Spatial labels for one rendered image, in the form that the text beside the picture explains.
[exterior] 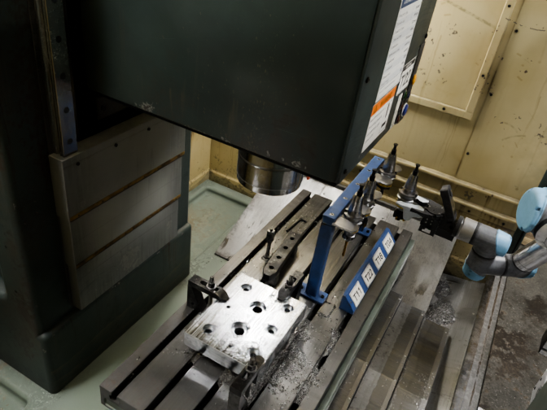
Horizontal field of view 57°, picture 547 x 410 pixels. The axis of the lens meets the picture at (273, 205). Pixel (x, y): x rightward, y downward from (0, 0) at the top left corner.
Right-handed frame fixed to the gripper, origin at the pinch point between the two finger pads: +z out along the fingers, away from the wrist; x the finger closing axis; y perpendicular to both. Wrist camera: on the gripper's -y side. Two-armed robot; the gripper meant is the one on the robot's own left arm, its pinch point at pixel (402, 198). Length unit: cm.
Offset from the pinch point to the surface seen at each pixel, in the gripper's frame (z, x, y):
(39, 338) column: 71, -88, 36
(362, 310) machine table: -3.3, -25.1, 30.0
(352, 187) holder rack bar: 14.7, -10.3, -2.5
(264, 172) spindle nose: 23, -62, -28
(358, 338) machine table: -6.0, -33.9, 33.1
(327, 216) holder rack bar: 14.8, -30.5, -2.0
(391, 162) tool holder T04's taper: 8.3, 7.9, -6.8
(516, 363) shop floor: -77, 85, 116
